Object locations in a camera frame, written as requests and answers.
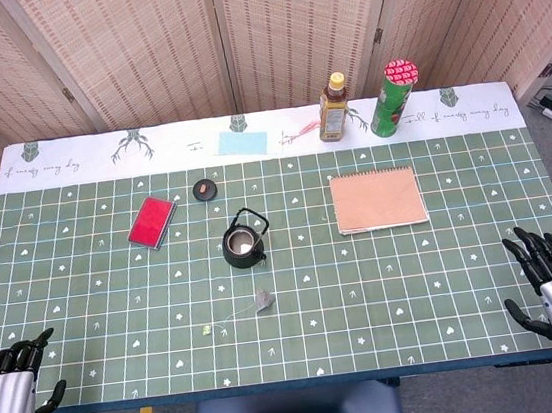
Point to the black teapot lid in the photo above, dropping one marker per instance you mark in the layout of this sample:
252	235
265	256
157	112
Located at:
205	189

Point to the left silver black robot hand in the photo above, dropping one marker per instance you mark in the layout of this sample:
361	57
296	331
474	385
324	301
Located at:
5	401

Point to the red tassel bookmark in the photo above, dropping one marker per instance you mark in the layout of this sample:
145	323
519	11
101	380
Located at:
304	129

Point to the amber bottle with yellow cap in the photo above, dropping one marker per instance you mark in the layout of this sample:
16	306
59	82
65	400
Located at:
332	116

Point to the green grid tablecloth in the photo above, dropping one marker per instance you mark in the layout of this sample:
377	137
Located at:
367	296

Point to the teabag with string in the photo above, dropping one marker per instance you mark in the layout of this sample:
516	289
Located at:
264	302

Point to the light blue paper sheet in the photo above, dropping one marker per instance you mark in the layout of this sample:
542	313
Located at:
242	142

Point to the brown spiral notebook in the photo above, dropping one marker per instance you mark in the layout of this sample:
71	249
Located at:
377	200

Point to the red flat case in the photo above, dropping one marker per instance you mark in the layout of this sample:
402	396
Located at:
151	223

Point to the black cast iron teapot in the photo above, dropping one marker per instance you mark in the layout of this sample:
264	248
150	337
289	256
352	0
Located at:
242	258

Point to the woven folding screen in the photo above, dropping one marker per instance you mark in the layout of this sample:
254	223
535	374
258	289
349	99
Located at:
160	44

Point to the green chips can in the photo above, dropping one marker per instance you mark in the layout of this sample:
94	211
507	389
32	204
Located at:
389	107

